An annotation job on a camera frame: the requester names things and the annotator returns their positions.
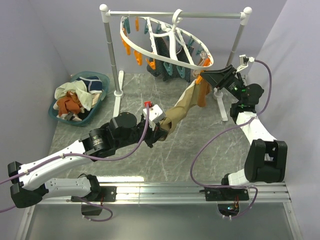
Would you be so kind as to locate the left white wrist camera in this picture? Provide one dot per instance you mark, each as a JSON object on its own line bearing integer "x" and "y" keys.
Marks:
{"x": 156, "y": 114}

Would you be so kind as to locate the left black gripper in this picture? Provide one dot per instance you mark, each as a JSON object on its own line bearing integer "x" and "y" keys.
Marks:
{"x": 155, "y": 135}

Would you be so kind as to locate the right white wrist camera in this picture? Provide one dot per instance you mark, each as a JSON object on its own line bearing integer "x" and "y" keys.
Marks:
{"x": 244, "y": 62}

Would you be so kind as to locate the beige garment in basket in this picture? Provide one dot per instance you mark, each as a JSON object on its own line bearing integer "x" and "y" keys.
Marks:
{"x": 95, "y": 98}

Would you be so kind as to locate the white silver clothes rack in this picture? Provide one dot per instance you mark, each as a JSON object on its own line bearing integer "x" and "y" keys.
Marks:
{"x": 166, "y": 17}

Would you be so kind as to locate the white round clip hanger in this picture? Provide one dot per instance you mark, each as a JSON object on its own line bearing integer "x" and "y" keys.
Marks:
{"x": 174, "y": 53}

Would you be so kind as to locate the teal plastic laundry basket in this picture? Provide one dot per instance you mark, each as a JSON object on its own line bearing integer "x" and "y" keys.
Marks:
{"x": 81, "y": 119}

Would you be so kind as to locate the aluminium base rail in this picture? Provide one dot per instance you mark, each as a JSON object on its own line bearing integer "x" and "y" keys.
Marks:
{"x": 168, "y": 211}

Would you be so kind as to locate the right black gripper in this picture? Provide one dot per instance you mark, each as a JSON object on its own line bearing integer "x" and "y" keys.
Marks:
{"x": 218, "y": 78}

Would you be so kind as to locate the orange brown garment in basket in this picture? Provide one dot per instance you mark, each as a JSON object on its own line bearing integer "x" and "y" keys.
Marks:
{"x": 70, "y": 103}

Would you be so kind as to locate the khaki tan underwear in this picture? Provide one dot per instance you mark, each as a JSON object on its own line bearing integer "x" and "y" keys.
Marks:
{"x": 179, "y": 111}

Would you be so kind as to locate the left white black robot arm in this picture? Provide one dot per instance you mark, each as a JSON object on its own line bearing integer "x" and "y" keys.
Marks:
{"x": 36, "y": 181}

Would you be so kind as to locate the brown orange underwear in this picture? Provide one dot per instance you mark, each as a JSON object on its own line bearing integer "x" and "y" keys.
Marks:
{"x": 204, "y": 90}

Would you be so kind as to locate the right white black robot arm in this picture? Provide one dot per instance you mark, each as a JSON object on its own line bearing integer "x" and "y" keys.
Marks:
{"x": 267, "y": 156}

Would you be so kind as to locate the navy blue bear underwear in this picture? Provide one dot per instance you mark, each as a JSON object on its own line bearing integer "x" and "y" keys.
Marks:
{"x": 93, "y": 84}

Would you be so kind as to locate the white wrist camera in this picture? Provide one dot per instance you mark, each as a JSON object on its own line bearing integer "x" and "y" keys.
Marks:
{"x": 244, "y": 62}
{"x": 156, "y": 114}

